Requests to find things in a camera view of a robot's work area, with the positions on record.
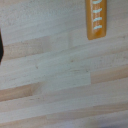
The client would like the black rounded object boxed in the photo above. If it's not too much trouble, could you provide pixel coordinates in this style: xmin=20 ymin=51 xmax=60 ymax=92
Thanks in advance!
xmin=0 ymin=29 xmax=5 ymax=65

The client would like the orange toast with white stripes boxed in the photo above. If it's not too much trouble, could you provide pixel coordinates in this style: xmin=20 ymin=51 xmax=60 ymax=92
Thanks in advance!
xmin=85 ymin=0 xmax=109 ymax=41

